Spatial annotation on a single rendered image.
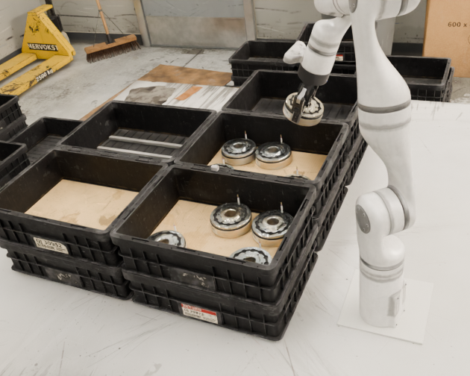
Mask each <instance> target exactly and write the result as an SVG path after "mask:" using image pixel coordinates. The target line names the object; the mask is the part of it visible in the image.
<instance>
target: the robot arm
mask: <svg viewBox="0 0 470 376"><path fill-rule="evenodd" d="M419 2H420V0H314V4H315V7H316V9H317V11H318V12H320V13H323V14H326V15H330V16H337V17H336V18H334V19H323V20H319V21H318V22H316V23H315V25H314V26H313V30H312V33H311V35H310V39H309V42H308V44H307V47H306V46H305V44H304V43H303V42H302V41H297V42H296V43H295V44H294V45H293V46H292V47H291V48H290V49H289V50H288V51H287V52H286V53H285V55H284V57H283V61H284V62H285V63H288V64H294V63H300V66H299V69H298V76H299V78H300V79H301V80H302V82H303V83H300V85H299V88H298V93H297V94H296V95H295V96H294V100H293V104H292V111H293V114H292V118H291V122H294V123H295V124H298V123H299V122H300V119H301V115H302V113H303V112H304V108H305V106H307V107H309V104H310V102H311V101H312V98H313V97H314V96H315V94H316V91H317V89H318V88H319V86H321V85H323V84H326V83H327V81H328V78H329V75H330V72H331V70H332V67H333V64H334V61H335V58H336V53H337V50H338V48H339V44H340V42H341V40H342V37H343V36H344V34H345V32H346V31H347V30H348V28H349V27H350V25H351V27H352V33H353V39H354V50H355V57H356V67H357V106H358V117H359V127H360V133H361V134H362V136H363V138H364V140H365V141H366V142H367V143H368V144H369V146H370V147H371V148H372V149H373V151H374V152H375V153H376V154H377V155H378V156H379V158H380V159H381V160H382V161H383V163H384V164H385V166H386V170H387V174H388V185H387V187H384V188H382V189H377V190H375V191H372V192H368V193H365V194H362V195H360V196H359V197H358V199H357V201H356V205H355V215H356V224H357V242H358V247H359V252H360V303H359V307H360V316H361V318H362V319H363V320H364V321H365V322H366V323H368V324H369V325H372V326H374V327H378V328H387V327H391V328H395V327H396V325H397V324H398V322H399V320H400V318H401V316H402V314H403V313H404V311H405V310H404V308H405V296H406V285H407V281H406V280H404V258H405V247H404V244H403V242H402V241H401V240H400V239H399V238H397V237H396V236H394V235H393V234H395V233H397V232H401V231H404V230H406V229H408V228H411V227H412V226H413V225H414V223H415V221H416V214H417V209H416V194H415V187H414V180H413V168H412V155H411V95H410V90H409V87H408V86H407V84H406V82H405V80H404V79H403V78H402V77H401V75H400V74H399V73H398V71H397V70H396V69H395V67H394V66H393V65H392V64H391V63H390V62H389V60H388V59H387V57H386V55H385V54H384V53H383V51H382V49H381V47H380V45H379V42H378V41H377V35H376V31H375V20H380V19H387V18H391V17H395V16H401V15H404V14H407V13H409V12H411V11H412V10H414V9H415V8H416V7H417V6H418V4H419Z"/></svg>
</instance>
